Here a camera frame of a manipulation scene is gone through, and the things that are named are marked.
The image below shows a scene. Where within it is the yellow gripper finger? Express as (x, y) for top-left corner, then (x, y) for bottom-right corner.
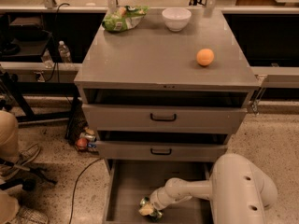
(139, 202), (154, 216)

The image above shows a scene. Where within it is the green soda can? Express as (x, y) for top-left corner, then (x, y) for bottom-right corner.
(139, 197), (163, 222)

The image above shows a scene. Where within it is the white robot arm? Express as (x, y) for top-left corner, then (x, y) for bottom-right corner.
(139, 153), (278, 224)

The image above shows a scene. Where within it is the grey open bottom drawer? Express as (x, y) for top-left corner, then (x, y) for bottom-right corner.
(103, 161), (214, 224)

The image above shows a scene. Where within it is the grey middle drawer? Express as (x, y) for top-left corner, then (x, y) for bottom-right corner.
(96, 141), (227, 162)

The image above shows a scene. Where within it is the silver can on floor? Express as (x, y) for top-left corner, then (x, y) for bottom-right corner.
(79, 133), (96, 142)

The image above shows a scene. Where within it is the grey top drawer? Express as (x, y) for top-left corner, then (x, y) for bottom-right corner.
(82, 105), (247, 134)

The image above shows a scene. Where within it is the grey metal drawer cabinet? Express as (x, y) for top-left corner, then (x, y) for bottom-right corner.
(74, 7), (261, 179)

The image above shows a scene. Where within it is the red apple on floor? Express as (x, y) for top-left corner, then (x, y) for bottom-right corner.
(76, 138), (88, 150)

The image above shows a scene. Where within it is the black mesh basket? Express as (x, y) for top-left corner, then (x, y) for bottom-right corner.
(65, 103), (87, 146)

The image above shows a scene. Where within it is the grey sneaker lower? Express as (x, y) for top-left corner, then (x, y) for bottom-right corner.
(9, 206), (49, 224)

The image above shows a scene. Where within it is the grey sneaker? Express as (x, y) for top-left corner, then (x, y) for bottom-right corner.
(0, 145), (40, 181)
(9, 206), (49, 224)

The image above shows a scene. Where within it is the black chair base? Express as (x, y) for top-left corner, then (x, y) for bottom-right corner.
(0, 158), (57, 191)

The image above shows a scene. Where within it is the grey sneaker upper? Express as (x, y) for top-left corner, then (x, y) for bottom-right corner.
(0, 145), (40, 181)

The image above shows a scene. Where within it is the orange fruit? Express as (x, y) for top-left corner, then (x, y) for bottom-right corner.
(196, 49), (214, 66)

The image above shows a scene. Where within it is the clear water bottle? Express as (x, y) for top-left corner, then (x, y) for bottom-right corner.
(41, 49), (54, 69)
(58, 41), (72, 63)

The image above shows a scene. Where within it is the green chip bag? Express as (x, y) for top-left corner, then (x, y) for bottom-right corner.
(102, 6), (149, 33)

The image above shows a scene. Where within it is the white ceramic bowl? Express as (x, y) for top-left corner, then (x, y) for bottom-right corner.
(162, 7), (192, 32)

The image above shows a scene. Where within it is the black floor cable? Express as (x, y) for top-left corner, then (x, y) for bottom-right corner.
(68, 158), (103, 224)

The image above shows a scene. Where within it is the black table leg frame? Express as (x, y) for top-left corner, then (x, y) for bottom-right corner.
(0, 69), (78, 122)

